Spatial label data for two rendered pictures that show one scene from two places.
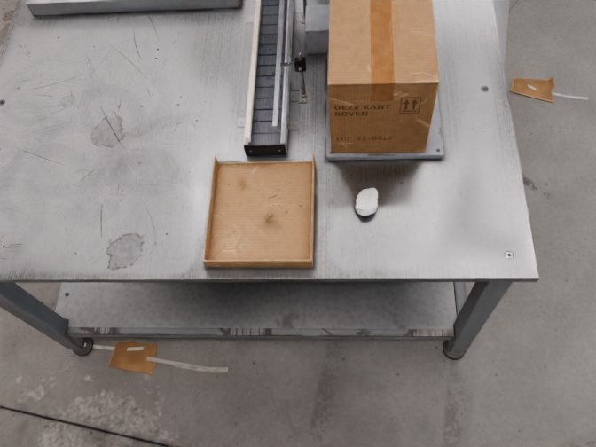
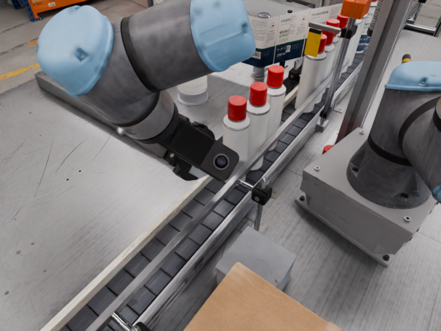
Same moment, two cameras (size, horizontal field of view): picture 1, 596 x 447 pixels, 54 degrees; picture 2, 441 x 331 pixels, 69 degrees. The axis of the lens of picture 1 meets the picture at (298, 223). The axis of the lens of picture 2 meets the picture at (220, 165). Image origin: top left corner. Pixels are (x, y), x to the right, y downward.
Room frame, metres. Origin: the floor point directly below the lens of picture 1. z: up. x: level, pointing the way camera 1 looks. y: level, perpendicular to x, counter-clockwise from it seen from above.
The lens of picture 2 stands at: (1.00, -0.23, 1.40)
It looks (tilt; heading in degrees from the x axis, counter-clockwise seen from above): 46 degrees down; 26
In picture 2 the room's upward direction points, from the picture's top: straight up
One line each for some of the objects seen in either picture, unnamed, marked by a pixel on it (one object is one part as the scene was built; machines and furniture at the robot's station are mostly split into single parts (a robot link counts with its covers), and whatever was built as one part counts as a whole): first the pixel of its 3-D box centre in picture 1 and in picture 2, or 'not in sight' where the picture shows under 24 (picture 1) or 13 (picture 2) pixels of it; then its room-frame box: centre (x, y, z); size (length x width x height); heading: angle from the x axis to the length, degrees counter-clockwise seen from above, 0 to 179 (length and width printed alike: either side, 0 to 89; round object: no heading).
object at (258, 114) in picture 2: not in sight; (254, 129); (1.50, -0.06, 0.98); 0.05 x 0.05 x 0.20
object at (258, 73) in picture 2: not in sight; (260, 47); (1.87, 0.06, 0.97); 0.05 x 0.05 x 0.19
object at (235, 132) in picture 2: not in sight; (235, 143); (1.44, -0.05, 0.98); 0.05 x 0.05 x 0.20
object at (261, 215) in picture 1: (261, 208); not in sight; (0.72, 0.08, 0.85); 0.30 x 0.26 x 0.04; 170
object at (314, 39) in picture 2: not in sight; (313, 43); (1.70, -0.11, 1.09); 0.03 x 0.01 x 0.06; 80
